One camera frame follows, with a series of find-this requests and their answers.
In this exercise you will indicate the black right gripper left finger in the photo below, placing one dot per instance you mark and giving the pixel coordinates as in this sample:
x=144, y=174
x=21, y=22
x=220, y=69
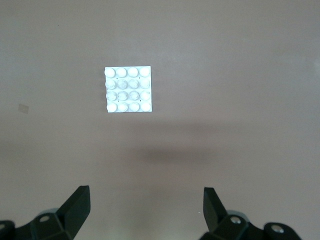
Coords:
x=72, y=212

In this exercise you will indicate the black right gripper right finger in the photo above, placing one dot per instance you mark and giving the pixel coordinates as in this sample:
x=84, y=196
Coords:
x=215, y=215

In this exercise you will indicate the white studded base plate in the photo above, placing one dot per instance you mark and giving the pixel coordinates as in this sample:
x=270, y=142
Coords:
x=128, y=90

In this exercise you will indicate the small square tape patch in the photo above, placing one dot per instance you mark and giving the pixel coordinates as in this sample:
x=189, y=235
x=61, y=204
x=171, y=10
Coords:
x=23, y=108

